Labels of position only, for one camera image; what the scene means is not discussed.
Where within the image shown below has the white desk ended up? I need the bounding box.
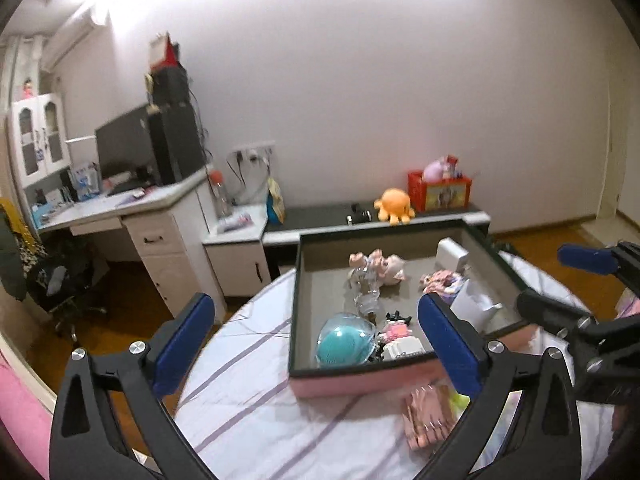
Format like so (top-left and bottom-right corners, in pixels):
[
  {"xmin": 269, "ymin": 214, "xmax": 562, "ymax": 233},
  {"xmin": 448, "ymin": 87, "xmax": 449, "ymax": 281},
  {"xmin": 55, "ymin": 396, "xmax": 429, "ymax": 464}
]
[{"xmin": 35, "ymin": 165, "xmax": 226, "ymax": 311}]

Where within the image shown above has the white cable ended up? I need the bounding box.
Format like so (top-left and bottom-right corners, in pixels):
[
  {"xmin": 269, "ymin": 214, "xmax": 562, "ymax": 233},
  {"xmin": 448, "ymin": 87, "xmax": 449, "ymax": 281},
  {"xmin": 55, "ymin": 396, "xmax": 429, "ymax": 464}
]
[{"xmin": 240, "ymin": 157, "xmax": 272, "ymax": 204}]

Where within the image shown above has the pink box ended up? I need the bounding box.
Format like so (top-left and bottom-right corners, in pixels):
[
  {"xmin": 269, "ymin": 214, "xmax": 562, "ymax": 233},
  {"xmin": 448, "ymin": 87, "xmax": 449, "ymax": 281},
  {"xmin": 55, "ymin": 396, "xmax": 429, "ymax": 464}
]
[{"xmin": 288, "ymin": 217, "xmax": 538, "ymax": 400}]

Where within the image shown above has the pink plush toy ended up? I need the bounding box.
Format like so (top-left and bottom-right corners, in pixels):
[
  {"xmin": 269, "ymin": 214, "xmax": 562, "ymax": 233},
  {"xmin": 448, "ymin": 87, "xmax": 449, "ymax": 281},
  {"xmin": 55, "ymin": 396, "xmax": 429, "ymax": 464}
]
[{"xmin": 423, "ymin": 156, "xmax": 451, "ymax": 181}]

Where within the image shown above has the black computer tower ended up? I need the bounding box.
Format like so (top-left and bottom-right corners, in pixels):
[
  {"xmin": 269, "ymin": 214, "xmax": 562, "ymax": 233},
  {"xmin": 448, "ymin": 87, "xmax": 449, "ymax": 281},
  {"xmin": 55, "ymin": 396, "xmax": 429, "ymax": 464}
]
[{"xmin": 147, "ymin": 102, "xmax": 207, "ymax": 186}]

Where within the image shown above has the red storage crate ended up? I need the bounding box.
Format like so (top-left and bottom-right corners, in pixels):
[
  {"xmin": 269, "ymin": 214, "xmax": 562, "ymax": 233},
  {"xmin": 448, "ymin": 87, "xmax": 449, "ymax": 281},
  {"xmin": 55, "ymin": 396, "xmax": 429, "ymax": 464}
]
[{"xmin": 407, "ymin": 170, "xmax": 474, "ymax": 212}]

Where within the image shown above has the pink magazine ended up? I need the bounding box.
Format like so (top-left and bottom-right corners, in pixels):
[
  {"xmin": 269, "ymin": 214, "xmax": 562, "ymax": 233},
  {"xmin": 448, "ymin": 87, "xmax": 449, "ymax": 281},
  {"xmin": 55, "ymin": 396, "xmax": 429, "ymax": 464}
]
[{"xmin": 217, "ymin": 214, "xmax": 252, "ymax": 233}]

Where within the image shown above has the clear bottle with red cap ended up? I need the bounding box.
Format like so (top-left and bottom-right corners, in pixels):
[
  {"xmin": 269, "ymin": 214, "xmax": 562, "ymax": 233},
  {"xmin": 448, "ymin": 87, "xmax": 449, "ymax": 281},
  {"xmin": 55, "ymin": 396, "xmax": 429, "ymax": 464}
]
[{"xmin": 209, "ymin": 170, "xmax": 231, "ymax": 218}]

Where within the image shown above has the pink white block figure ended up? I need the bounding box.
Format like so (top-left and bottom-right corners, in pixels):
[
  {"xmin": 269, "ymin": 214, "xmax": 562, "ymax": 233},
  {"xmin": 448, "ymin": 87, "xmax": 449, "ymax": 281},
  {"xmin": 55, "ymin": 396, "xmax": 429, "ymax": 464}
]
[{"xmin": 375, "ymin": 310, "xmax": 433, "ymax": 361}]

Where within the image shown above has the teal round clear case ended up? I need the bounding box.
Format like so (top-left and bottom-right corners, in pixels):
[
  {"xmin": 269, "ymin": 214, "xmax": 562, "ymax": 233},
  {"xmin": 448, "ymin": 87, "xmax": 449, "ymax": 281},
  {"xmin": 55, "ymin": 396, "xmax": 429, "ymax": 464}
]
[{"xmin": 315, "ymin": 311, "xmax": 377, "ymax": 366}]

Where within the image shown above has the pink bed sheet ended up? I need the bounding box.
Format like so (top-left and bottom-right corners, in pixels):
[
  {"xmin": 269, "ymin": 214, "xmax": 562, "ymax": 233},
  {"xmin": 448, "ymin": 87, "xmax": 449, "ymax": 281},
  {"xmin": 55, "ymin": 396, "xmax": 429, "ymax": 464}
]
[{"xmin": 0, "ymin": 350, "xmax": 56, "ymax": 480}]

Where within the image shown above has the beige curtain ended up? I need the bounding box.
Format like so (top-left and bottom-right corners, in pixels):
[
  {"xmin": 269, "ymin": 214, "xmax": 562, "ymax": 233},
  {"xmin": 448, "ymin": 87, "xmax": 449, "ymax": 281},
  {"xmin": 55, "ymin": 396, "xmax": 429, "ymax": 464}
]
[{"xmin": 0, "ymin": 30, "xmax": 63, "ymax": 126}]

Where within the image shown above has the pink pig doll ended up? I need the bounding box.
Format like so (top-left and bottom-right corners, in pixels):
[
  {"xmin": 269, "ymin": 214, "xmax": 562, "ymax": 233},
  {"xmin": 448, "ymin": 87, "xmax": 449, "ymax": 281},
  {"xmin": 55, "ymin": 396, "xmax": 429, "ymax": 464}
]
[{"xmin": 349, "ymin": 249, "xmax": 407, "ymax": 286}]

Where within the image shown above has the black office chair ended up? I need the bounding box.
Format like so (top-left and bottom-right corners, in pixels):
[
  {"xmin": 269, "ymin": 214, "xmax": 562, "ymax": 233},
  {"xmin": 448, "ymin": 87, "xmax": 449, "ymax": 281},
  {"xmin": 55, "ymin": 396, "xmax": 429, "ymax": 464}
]
[{"xmin": 25, "ymin": 240, "xmax": 108, "ymax": 343}]

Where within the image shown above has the white wall socket strip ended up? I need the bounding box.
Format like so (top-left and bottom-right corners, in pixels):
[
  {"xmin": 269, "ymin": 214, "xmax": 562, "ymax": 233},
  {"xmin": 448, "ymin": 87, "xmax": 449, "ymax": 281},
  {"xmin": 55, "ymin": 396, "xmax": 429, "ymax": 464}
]
[{"xmin": 231, "ymin": 141, "xmax": 276, "ymax": 158}]

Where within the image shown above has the white charger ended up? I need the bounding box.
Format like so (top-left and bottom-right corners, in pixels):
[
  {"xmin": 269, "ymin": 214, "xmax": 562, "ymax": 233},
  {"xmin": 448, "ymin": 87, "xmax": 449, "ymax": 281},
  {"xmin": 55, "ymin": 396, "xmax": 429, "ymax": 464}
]
[{"xmin": 435, "ymin": 238, "xmax": 471, "ymax": 273}]

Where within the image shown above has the pink clip pack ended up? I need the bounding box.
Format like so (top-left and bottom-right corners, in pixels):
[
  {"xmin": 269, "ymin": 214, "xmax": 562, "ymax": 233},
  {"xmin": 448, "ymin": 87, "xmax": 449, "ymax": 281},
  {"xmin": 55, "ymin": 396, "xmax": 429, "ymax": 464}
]
[{"xmin": 402, "ymin": 385, "xmax": 463, "ymax": 451}]

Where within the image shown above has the white door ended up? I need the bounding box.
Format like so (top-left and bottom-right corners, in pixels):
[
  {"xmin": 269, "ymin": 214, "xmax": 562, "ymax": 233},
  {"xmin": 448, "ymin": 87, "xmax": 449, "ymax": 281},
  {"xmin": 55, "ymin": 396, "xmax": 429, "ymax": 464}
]
[{"xmin": 600, "ymin": 35, "xmax": 632, "ymax": 218}]

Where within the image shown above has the blue white product box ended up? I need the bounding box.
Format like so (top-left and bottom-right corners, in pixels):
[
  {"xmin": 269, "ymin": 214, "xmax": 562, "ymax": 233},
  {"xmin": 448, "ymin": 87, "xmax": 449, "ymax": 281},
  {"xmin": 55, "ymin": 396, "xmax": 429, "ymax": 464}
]
[{"xmin": 70, "ymin": 162, "xmax": 101, "ymax": 201}]

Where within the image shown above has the black monitor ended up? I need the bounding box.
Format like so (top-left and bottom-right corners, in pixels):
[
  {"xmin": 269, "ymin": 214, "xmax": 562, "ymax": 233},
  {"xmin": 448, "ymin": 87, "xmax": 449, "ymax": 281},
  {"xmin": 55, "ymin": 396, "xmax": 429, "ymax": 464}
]
[{"xmin": 95, "ymin": 104, "xmax": 153, "ymax": 181}]

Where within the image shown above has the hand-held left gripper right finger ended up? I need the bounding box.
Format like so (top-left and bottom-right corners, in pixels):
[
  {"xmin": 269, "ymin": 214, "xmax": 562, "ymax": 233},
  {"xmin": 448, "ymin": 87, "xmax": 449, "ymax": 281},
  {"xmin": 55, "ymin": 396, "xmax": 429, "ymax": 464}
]
[{"xmin": 416, "ymin": 291, "xmax": 583, "ymax": 480}]

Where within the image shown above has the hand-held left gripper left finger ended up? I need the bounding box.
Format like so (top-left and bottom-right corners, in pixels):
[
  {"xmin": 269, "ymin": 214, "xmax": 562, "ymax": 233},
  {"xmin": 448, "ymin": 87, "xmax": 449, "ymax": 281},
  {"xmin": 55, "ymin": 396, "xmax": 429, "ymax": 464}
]
[{"xmin": 49, "ymin": 292, "xmax": 217, "ymax": 480}]

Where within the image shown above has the white glass-door cabinet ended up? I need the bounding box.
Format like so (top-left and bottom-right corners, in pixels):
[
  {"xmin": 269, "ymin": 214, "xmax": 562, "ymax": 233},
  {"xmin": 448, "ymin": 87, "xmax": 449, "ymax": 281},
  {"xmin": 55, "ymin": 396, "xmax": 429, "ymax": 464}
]
[{"xmin": 7, "ymin": 92, "xmax": 71, "ymax": 191}]

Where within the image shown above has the pink floral scrunchie toy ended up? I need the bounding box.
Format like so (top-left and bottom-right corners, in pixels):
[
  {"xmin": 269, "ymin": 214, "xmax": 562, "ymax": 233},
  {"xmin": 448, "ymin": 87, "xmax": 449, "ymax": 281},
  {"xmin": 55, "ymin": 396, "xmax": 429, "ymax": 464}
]
[{"xmin": 419, "ymin": 269, "xmax": 466, "ymax": 295}]

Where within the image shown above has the black cable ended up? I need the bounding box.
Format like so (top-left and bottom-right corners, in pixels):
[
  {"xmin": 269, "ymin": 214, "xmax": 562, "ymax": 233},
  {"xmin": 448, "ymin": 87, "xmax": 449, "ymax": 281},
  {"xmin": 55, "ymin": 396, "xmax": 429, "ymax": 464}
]
[{"xmin": 226, "ymin": 152, "xmax": 247, "ymax": 197}]

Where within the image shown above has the yellow black jacket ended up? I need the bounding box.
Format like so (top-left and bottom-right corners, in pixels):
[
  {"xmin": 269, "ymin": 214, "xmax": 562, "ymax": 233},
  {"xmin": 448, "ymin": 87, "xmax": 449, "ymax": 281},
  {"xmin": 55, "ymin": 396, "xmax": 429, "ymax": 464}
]
[{"xmin": 0, "ymin": 197, "xmax": 48, "ymax": 301}]

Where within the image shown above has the yellow blue snack bag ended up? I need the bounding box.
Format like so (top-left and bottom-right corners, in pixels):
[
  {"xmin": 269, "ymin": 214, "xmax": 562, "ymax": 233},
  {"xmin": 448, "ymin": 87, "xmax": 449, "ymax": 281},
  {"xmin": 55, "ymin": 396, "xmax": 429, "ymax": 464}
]
[{"xmin": 266, "ymin": 177, "xmax": 287, "ymax": 225}]

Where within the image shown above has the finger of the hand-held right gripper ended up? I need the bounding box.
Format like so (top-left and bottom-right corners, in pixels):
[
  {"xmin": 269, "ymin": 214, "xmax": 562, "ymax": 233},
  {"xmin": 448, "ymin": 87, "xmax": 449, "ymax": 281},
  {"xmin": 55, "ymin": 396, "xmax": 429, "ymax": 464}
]
[
  {"xmin": 516, "ymin": 290, "xmax": 606, "ymax": 337},
  {"xmin": 557, "ymin": 241, "xmax": 640, "ymax": 291}
]

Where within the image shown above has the clear plastic toy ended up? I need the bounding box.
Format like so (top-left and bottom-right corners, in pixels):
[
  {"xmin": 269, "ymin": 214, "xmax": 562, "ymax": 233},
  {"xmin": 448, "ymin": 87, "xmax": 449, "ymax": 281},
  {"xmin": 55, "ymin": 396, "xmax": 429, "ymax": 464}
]
[{"xmin": 349, "ymin": 267, "xmax": 385, "ymax": 317}]

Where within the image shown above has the black white low cabinet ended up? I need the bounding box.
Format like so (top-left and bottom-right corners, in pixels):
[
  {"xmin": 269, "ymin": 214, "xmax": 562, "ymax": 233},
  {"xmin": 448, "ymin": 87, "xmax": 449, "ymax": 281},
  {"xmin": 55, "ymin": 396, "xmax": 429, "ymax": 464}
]
[{"xmin": 262, "ymin": 200, "xmax": 492, "ymax": 281}]

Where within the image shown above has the white air conditioner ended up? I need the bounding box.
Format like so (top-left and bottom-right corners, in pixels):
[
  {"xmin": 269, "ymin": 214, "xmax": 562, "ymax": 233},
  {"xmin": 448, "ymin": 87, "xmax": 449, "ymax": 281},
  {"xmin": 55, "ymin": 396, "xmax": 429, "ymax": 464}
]
[{"xmin": 37, "ymin": 10, "xmax": 108, "ymax": 68}]

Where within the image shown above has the orange octopus plush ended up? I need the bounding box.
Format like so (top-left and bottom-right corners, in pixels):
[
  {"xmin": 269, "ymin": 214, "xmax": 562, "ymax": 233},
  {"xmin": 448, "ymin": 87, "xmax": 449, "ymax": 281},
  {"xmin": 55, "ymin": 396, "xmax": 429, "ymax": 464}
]
[{"xmin": 375, "ymin": 188, "xmax": 416, "ymax": 225}]

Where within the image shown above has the black keyboard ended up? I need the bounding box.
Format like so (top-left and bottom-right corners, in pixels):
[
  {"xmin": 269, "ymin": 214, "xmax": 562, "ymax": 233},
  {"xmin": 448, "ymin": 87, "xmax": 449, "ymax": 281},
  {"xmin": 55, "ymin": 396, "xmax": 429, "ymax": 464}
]
[{"xmin": 106, "ymin": 180, "xmax": 146, "ymax": 196}]

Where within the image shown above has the black speaker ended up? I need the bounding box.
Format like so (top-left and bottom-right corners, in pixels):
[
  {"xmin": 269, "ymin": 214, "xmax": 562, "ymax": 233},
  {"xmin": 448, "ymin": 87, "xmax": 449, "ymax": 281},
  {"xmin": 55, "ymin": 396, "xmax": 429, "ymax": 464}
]
[{"xmin": 151, "ymin": 66, "xmax": 191, "ymax": 108}]

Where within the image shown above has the white side cabinet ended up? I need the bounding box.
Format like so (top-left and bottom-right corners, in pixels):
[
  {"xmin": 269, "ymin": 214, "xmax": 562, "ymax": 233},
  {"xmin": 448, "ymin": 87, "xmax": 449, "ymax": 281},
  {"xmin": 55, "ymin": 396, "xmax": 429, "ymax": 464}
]
[{"xmin": 202, "ymin": 205, "xmax": 273, "ymax": 301}]

